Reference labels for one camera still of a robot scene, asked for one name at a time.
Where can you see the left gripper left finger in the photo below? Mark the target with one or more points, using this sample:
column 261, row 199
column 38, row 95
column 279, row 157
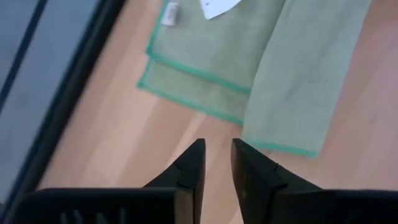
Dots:
column 191, row 174

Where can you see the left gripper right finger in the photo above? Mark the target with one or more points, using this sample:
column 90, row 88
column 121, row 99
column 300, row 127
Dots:
column 252, row 180

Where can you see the green microfiber towel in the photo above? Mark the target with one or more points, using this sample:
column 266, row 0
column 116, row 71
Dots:
column 295, row 77

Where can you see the black aluminium table frame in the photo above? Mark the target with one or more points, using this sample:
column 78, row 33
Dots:
column 62, row 102

